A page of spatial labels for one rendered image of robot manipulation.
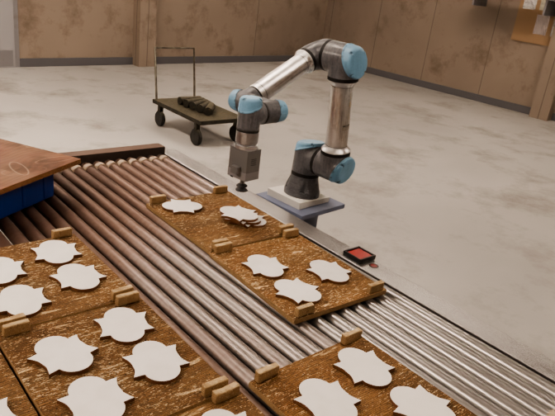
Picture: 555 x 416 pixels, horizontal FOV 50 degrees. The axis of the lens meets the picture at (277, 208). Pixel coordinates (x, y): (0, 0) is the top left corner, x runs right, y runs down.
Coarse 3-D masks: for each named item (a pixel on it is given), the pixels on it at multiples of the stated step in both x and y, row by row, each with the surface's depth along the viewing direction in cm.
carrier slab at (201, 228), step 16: (224, 192) 228; (160, 208) 207; (208, 208) 212; (256, 208) 217; (176, 224) 196; (192, 224) 198; (208, 224) 199; (224, 224) 201; (272, 224) 206; (192, 240) 188; (208, 240) 188; (240, 240) 191; (256, 240) 192
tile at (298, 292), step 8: (280, 280) 168; (288, 280) 168; (296, 280) 169; (280, 288) 163; (288, 288) 164; (296, 288) 164; (304, 288) 165; (312, 288) 166; (280, 296) 161; (288, 296) 160; (296, 296) 160; (304, 296) 161; (312, 296) 161; (320, 296) 162; (296, 304) 158
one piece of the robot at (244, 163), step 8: (232, 144) 196; (256, 144) 196; (232, 152) 196; (240, 152) 193; (248, 152) 191; (256, 152) 194; (232, 160) 196; (240, 160) 194; (248, 160) 192; (256, 160) 195; (232, 168) 195; (240, 168) 195; (248, 168) 193; (256, 168) 197; (232, 176) 194; (240, 176) 195; (248, 176) 195; (256, 176) 198
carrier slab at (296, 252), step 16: (272, 240) 194; (288, 240) 195; (304, 240) 197; (224, 256) 179; (240, 256) 180; (272, 256) 183; (288, 256) 184; (304, 256) 186; (320, 256) 187; (240, 272) 171; (288, 272) 174; (304, 272) 176; (352, 272) 179; (256, 288) 164; (272, 288) 165; (320, 288) 168; (336, 288) 169; (352, 288) 170; (384, 288) 173; (272, 304) 158; (288, 304) 158; (304, 304) 159; (320, 304) 160; (336, 304) 161; (352, 304) 164; (288, 320) 153; (304, 320) 154
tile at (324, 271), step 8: (312, 264) 179; (320, 264) 180; (328, 264) 180; (336, 264) 181; (312, 272) 175; (320, 272) 175; (328, 272) 175; (336, 272) 176; (344, 272) 177; (320, 280) 172; (328, 280) 172; (336, 280) 172; (344, 280) 172
